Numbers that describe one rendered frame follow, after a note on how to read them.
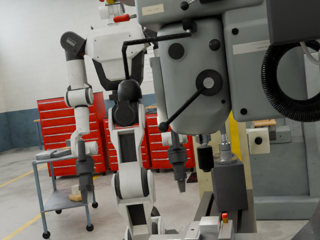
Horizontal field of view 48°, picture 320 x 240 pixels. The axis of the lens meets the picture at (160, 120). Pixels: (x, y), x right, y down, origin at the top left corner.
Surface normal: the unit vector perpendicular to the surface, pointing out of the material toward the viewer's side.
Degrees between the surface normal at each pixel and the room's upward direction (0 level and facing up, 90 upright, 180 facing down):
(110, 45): 90
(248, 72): 90
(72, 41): 87
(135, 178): 66
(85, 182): 71
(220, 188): 90
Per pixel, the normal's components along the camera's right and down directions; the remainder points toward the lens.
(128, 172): -0.10, -0.30
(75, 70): -0.06, 0.07
